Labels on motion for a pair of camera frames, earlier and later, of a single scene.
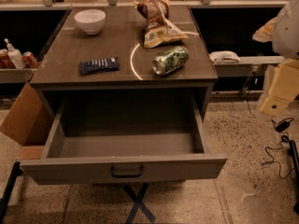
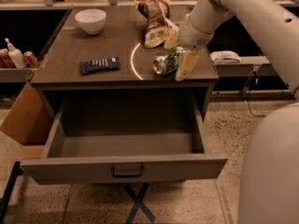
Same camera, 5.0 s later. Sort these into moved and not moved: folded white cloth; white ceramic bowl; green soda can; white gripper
Moved: white gripper
Not moved: green soda can; folded white cloth; white ceramic bowl
